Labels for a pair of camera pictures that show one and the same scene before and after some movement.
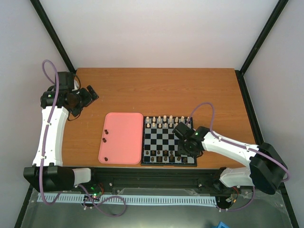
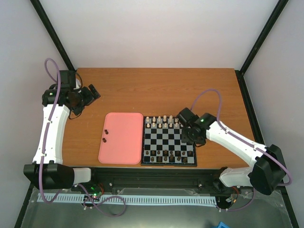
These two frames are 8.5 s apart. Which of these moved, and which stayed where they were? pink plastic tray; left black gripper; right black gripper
Moved: right black gripper
Stayed: left black gripper; pink plastic tray
